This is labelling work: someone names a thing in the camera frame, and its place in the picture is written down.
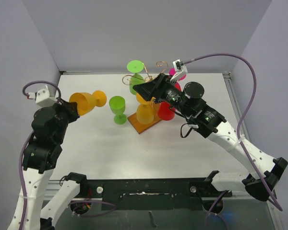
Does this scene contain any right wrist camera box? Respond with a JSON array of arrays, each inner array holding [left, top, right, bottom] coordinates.
[[170, 59, 188, 82]]

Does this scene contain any gold wire glass rack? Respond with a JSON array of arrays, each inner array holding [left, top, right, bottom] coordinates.
[[121, 60, 170, 113]]

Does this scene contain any wooden rack base board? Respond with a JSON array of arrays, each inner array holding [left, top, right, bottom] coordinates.
[[127, 112, 163, 134]]

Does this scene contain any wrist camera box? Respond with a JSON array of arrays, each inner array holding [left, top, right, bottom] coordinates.
[[170, 59, 188, 82], [27, 85, 57, 108]]

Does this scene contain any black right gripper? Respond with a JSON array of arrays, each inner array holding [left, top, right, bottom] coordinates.
[[133, 73, 192, 117]]

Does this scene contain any red wine glass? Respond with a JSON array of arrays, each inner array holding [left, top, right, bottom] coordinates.
[[157, 102, 175, 121]]

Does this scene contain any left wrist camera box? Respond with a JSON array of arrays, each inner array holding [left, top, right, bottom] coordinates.
[[27, 85, 57, 108]]

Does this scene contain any green wine glass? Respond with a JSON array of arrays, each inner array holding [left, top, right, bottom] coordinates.
[[127, 60, 144, 95], [109, 96, 127, 125]]

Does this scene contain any pink wine glass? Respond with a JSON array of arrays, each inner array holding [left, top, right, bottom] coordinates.
[[168, 68, 186, 81]]

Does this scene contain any aluminium frame rail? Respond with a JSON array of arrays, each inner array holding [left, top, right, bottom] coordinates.
[[44, 71, 255, 199]]

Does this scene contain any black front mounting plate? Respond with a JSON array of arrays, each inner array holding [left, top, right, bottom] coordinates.
[[60, 170, 233, 211]]

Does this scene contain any orange wine glass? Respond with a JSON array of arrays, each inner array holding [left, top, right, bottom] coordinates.
[[136, 93, 155, 125], [69, 90, 107, 116]]

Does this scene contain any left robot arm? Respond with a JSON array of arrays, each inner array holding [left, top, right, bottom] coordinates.
[[8, 100, 89, 230]]

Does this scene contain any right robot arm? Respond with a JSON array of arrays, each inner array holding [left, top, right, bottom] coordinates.
[[133, 73, 288, 201]]

